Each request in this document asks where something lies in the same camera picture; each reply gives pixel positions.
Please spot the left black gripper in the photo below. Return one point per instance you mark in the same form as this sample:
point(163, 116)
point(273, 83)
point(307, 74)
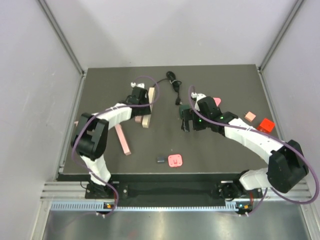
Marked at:
point(146, 112)

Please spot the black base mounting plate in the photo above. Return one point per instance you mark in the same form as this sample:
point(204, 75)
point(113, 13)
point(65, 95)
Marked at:
point(224, 186)

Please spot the left aluminium frame post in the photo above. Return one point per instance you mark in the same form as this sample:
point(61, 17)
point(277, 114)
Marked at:
point(60, 34)

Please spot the small pink plug adapter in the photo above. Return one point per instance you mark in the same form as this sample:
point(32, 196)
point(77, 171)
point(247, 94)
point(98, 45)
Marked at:
point(138, 119)

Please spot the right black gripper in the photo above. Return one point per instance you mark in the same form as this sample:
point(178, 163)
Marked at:
point(195, 126)

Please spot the grey slotted cable duct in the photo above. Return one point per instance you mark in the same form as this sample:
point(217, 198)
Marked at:
point(101, 206)

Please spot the red cube plug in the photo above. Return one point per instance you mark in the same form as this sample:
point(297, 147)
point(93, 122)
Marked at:
point(266, 126)

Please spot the dark green cube socket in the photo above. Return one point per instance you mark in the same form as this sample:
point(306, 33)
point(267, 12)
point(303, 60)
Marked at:
point(182, 108)

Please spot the small pink usb plug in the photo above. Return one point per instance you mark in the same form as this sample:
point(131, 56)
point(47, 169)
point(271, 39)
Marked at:
point(175, 160)

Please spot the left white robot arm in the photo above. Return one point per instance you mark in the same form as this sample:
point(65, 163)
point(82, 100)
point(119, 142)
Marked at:
point(91, 135)

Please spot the aluminium frame post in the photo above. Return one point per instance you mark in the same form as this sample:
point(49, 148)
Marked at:
point(60, 34)
point(281, 34)

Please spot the pink long power strip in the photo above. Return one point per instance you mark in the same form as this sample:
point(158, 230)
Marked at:
point(122, 140)

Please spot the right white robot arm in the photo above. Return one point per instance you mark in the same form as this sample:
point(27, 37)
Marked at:
point(285, 168)

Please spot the pink triangular socket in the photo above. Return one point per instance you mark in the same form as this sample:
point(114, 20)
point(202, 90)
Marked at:
point(217, 101)

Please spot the small purple grey plug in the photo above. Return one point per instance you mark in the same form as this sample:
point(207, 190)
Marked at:
point(161, 159)

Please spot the peach plug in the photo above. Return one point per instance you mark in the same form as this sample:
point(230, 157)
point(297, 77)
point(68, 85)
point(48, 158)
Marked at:
point(249, 116)

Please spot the right aluminium frame post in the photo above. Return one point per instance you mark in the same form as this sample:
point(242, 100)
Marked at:
point(281, 34)

